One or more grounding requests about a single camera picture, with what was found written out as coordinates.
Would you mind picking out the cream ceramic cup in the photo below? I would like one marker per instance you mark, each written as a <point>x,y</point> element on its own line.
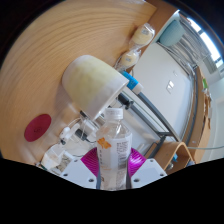
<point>91,83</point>

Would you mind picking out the black electric shaver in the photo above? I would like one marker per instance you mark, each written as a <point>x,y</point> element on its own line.
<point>126,101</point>

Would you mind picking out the small white oval case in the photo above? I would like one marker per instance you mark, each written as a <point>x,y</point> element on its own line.
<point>65,133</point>

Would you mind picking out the grey metal frame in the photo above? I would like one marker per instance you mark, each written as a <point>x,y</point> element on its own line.
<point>156,113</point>

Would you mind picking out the clear plastic water bottle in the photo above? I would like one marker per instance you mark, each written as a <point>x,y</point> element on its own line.
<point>114,150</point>

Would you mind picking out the long wooden bunk rail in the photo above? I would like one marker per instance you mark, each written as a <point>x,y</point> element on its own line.
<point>201,126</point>

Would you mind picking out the blue tube with white cap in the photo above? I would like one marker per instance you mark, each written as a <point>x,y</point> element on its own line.
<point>132,81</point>

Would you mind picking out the white wall switch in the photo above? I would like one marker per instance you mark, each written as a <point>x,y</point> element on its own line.
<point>170,86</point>

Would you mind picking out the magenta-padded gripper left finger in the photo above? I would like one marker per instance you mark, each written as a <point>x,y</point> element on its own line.
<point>78,171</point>

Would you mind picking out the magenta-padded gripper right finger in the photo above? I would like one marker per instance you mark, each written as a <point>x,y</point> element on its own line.
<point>148,171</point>

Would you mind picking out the flat round red coaster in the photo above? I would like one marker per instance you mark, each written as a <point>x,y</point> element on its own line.
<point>37,127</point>

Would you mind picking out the teal pillow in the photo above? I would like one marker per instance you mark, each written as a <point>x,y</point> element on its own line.
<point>171,33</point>

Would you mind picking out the white crumpled bag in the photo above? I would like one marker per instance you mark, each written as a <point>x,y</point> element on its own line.
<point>55,160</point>

